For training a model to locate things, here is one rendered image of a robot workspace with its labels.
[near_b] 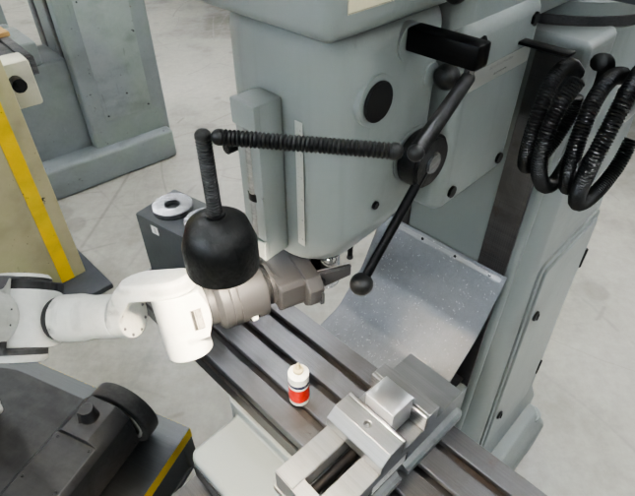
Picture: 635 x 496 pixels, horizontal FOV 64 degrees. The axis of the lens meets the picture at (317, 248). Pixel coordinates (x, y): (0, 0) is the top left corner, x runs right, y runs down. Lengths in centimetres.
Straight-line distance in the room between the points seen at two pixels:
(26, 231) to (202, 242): 213
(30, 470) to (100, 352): 103
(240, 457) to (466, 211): 67
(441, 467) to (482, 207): 49
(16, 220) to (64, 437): 126
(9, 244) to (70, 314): 176
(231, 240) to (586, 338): 225
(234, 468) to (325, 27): 87
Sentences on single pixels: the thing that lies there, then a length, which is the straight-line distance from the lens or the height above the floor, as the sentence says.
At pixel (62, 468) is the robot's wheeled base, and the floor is 59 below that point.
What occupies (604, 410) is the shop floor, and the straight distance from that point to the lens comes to 238.
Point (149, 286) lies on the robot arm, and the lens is 72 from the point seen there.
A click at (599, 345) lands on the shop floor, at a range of 259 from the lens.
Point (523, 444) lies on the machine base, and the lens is 198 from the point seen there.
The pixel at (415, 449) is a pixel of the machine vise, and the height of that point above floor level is 93.
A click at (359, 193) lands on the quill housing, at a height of 144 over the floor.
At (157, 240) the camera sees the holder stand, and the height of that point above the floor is 104.
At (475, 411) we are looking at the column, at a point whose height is 58.
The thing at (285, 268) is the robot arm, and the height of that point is 126.
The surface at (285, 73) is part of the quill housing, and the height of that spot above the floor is 158.
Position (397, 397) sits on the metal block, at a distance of 89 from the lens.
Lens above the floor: 178
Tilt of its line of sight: 41 degrees down
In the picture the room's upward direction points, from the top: straight up
